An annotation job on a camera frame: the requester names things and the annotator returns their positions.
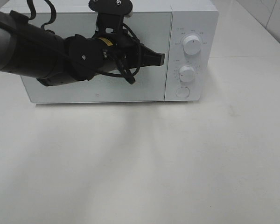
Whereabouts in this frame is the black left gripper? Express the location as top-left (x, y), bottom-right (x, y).
top-left (93, 30), bottom-right (165, 75)

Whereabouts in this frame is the white microwave door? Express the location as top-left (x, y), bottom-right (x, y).
top-left (20, 12), bottom-right (172, 104)

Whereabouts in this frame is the white round knob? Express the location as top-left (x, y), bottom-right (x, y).
top-left (182, 34), bottom-right (202, 56)
top-left (178, 65), bottom-right (196, 83)

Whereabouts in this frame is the round white door button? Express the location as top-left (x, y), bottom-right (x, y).
top-left (176, 87), bottom-right (190, 98)

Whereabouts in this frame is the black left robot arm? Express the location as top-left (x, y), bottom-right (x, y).
top-left (0, 11), bottom-right (165, 86)

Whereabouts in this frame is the white microwave oven body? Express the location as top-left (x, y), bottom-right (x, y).
top-left (0, 0), bottom-right (219, 102)

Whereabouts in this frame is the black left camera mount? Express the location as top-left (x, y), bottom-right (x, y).
top-left (88, 0), bottom-right (133, 35)

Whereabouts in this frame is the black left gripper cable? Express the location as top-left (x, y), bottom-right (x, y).
top-left (25, 0), bottom-right (143, 85)

